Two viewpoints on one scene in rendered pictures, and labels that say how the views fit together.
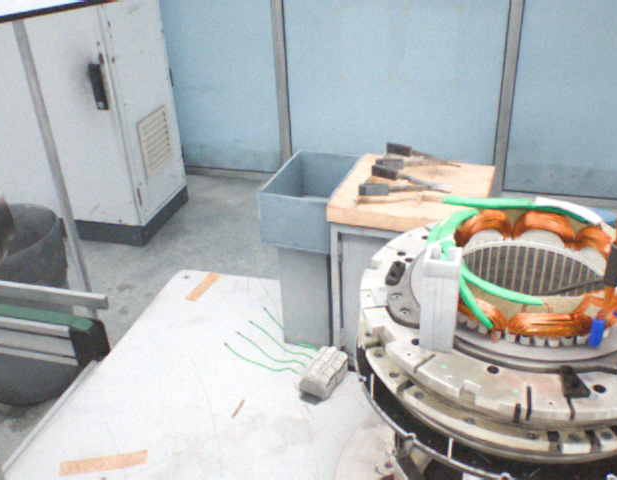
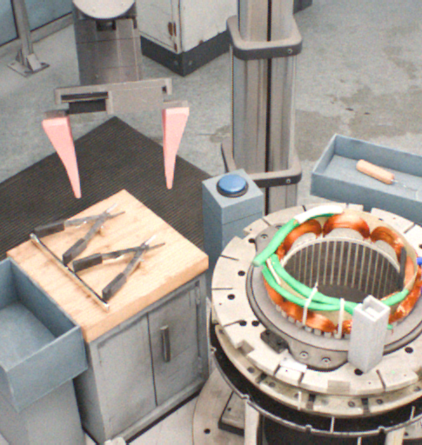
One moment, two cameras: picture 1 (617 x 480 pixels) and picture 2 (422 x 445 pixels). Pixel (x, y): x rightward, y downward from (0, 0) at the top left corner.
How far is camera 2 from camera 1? 0.76 m
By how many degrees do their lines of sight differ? 50
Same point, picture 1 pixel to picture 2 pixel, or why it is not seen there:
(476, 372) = (406, 359)
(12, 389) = not seen: outside the picture
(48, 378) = not seen: outside the picture
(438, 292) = (379, 332)
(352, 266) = (110, 361)
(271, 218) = (25, 381)
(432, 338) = (373, 361)
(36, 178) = not seen: outside the picture
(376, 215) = (131, 305)
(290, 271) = (36, 414)
